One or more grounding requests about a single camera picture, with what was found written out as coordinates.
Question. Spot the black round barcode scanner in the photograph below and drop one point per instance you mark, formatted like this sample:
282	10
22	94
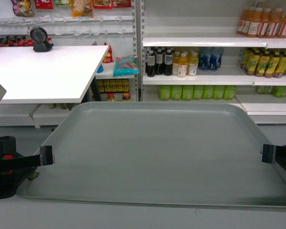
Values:
40	37

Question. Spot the dark soy sauce bottle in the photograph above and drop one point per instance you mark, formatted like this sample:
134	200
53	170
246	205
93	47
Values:
150	64

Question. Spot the silver grey rectangular tray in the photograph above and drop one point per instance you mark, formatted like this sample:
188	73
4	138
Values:
160	154

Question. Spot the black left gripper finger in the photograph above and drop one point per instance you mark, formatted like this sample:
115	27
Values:
44	158

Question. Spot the orange juice bottle front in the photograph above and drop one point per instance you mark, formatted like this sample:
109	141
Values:
254	23

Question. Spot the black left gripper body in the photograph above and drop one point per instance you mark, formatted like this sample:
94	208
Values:
12	170

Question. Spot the white checkout counter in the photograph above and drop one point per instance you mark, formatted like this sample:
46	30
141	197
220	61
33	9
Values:
61	75

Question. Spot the teal snack bag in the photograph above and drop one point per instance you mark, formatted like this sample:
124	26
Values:
125	65

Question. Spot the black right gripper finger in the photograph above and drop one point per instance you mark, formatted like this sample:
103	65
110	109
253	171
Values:
268	153

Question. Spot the yellow juice bottle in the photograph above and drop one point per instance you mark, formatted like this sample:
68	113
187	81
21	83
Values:
182	66

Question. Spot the yellow hanging snack bag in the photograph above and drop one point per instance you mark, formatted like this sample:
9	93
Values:
82	8

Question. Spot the red pouch snack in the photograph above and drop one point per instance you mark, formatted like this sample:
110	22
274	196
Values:
108	57

